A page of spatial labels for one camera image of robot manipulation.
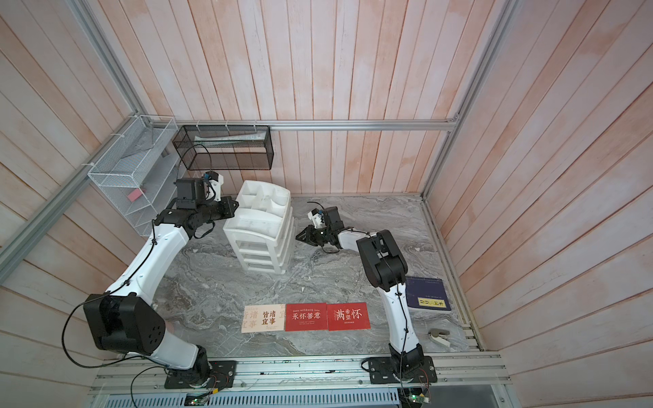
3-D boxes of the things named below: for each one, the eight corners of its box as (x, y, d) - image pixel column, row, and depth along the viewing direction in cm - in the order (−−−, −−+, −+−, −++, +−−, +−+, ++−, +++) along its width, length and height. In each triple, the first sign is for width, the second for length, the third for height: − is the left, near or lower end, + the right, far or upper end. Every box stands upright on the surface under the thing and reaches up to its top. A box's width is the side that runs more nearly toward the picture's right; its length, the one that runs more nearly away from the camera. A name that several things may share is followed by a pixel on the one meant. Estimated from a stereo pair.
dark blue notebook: (408, 310, 88) (410, 307, 86) (401, 279, 96) (403, 276, 94) (448, 310, 88) (451, 307, 86) (438, 279, 96) (441, 276, 94)
